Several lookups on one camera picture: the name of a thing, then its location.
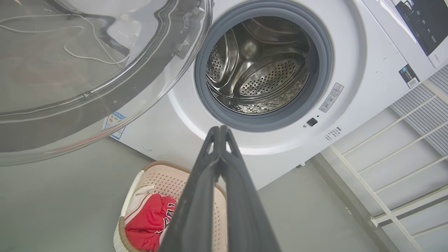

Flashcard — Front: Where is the black washer control panel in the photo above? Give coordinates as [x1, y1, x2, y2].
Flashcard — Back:
[395, 0, 448, 56]

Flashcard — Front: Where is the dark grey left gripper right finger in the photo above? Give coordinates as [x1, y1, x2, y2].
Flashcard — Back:
[219, 125, 281, 252]

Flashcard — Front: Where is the white metal drying rack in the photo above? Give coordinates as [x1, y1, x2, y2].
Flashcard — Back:
[327, 65, 448, 252]

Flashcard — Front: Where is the white cloth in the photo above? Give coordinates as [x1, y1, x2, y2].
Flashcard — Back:
[124, 184, 155, 224]

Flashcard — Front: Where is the red white sports garment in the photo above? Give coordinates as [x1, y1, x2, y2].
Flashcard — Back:
[125, 194, 177, 252]

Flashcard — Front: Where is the round black glass washer door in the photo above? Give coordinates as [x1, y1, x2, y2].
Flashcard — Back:
[0, 0, 214, 167]

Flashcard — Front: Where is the black QR code sticker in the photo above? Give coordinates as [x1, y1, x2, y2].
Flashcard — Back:
[398, 64, 420, 89]

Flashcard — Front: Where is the blue white energy label sticker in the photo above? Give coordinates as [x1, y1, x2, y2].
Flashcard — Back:
[101, 112, 127, 140]

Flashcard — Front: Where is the white power cable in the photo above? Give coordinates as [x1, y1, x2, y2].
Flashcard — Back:
[0, 13, 131, 69]

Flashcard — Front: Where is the cream plastic laundry basket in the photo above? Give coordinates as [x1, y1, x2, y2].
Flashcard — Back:
[113, 161, 228, 252]

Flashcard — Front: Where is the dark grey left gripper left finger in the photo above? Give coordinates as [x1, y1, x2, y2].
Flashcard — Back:
[158, 126, 225, 252]

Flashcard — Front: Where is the steel perforated washing drum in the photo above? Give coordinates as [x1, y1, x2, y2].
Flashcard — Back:
[206, 16, 310, 115]

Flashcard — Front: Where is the white front-load washing machine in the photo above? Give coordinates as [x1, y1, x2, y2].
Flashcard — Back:
[110, 0, 448, 191]

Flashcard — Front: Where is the white warning sticker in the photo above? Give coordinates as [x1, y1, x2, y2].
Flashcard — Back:
[319, 83, 344, 113]

